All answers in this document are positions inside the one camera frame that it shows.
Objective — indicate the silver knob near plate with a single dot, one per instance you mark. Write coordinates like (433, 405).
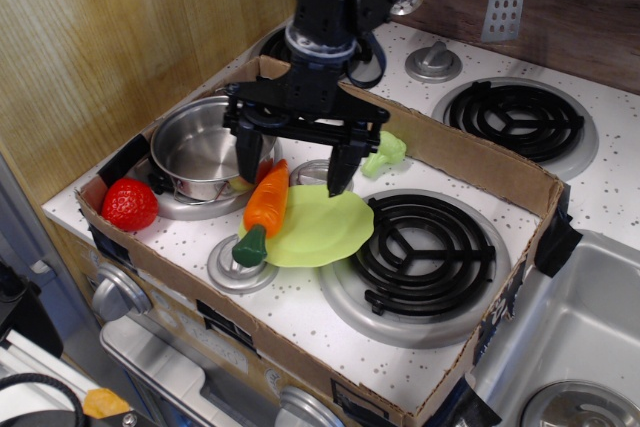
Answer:
(229, 276)

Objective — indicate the silver back stove knob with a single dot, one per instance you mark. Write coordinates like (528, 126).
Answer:
(434, 64)

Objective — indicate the red toy strawberry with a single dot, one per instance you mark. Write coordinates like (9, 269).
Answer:
(130, 205)

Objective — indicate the silver oven door handle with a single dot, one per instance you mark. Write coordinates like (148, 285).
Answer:
(199, 389)

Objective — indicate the silver knob behind plate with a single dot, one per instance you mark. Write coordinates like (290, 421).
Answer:
(313, 172)

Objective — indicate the front right black burner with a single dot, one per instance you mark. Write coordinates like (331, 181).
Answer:
(426, 257)

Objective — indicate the green toy broccoli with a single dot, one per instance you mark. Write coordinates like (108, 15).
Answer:
(391, 151)

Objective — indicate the silver toy sink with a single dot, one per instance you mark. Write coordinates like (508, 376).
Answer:
(570, 354)

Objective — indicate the back left black burner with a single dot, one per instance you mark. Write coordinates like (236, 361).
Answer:
(274, 46)

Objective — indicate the hanging metal spatula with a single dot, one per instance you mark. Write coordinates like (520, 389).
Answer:
(502, 21)

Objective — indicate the brown cardboard fence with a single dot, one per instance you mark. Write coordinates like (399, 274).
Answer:
(289, 328)

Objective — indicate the silver oven knob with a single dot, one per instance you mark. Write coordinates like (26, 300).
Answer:
(301, 409)
(117, 295)

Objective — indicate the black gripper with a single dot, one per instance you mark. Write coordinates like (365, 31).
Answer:
(299, 105)

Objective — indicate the back right black burner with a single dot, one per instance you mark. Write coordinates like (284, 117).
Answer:
(530, 120)

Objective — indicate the orange toy carrot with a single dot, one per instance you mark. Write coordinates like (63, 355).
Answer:
(263, 216)

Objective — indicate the stainless steel pot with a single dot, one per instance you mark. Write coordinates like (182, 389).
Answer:
(198, 154)

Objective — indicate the silver oven front knob left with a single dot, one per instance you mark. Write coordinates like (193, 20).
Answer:
(117, 295)

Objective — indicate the light green toy plate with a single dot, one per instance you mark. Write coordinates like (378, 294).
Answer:
(319, 229)

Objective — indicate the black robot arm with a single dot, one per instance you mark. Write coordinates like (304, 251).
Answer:
(323, 34)

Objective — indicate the silver oven front knob right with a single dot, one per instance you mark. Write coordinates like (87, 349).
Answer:
(301, 409)

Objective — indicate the black burner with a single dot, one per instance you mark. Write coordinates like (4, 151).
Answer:
(530, 120)
(274, 46)
(426, 257)

